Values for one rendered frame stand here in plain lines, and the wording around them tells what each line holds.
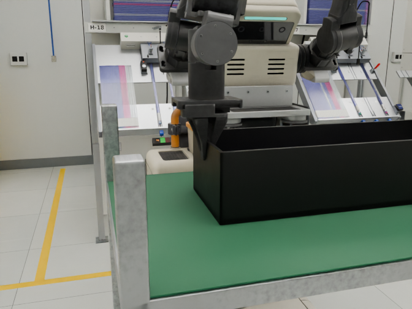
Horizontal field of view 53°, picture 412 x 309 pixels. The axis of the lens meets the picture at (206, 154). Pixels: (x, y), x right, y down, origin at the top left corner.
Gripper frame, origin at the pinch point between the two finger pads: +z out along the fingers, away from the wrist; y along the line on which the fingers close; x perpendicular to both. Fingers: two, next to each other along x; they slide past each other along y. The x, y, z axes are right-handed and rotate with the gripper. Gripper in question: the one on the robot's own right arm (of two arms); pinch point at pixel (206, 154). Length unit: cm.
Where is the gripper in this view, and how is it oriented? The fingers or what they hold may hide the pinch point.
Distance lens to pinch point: 68.1
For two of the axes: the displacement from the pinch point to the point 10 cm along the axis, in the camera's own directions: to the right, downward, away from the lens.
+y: 9.7, -0.5, 2.5
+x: -2.6, -2.2, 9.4
